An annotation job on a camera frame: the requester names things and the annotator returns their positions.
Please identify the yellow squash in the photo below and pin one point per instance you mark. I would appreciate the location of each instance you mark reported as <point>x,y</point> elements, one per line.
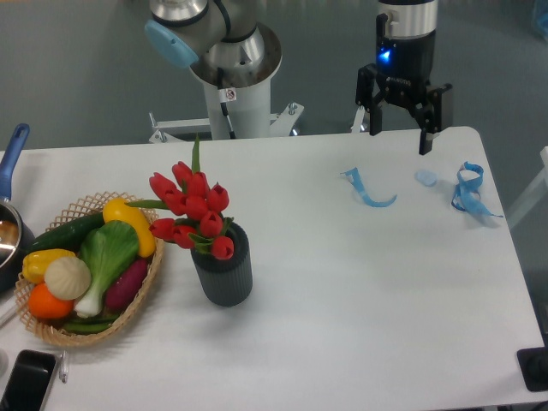
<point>119,210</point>

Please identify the green bok choy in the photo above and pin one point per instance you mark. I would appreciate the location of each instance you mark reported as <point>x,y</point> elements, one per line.
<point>107,252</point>

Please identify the woven wicker basket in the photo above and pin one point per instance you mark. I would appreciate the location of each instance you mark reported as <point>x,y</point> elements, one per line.
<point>88,205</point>

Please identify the blue crumpled ribbon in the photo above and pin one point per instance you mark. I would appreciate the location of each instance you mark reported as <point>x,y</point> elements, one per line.
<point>466,196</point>

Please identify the blue tape strip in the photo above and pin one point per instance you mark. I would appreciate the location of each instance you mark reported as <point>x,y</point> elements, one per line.
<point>354,178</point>

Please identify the dark grey ribbed vase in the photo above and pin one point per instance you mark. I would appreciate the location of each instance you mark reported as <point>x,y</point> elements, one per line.
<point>227,282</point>

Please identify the black smartphone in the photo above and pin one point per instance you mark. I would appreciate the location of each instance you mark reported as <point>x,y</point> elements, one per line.
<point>30,381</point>

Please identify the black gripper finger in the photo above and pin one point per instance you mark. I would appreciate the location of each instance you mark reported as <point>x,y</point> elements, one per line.
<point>429,121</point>
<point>375,112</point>

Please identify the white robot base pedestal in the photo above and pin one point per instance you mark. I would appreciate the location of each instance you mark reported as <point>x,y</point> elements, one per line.
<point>236,79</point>

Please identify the purple sweet potato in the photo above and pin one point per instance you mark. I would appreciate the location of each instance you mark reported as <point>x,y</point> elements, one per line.
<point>122,292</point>

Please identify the black device at edge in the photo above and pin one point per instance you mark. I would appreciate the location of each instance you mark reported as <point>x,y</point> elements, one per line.
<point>533,365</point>

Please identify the pale blue round cap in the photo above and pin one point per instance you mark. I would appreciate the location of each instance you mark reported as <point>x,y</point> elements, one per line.
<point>426,178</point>

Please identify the red tulip bouquet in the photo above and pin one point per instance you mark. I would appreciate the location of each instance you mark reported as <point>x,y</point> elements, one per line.
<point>198,223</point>

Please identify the green cucumber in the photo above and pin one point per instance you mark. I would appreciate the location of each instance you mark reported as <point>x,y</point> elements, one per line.
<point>68,236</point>

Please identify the yellow bell pepper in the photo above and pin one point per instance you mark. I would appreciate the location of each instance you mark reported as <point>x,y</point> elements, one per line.
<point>36,263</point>

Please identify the orange fruit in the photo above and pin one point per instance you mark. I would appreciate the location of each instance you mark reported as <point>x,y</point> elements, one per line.
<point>44,305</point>

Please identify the clear pen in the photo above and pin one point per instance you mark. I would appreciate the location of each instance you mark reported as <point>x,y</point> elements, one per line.
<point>63,371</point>

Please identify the green pea pod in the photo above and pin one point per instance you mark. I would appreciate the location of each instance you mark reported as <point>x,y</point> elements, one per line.
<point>95,325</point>

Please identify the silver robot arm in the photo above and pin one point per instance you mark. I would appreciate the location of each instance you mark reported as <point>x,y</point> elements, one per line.
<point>202,24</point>

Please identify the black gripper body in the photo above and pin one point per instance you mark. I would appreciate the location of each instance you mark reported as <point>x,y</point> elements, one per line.
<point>403,68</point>

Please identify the blue handled saucepan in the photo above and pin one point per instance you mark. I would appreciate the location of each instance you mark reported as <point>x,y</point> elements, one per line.
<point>16,237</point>

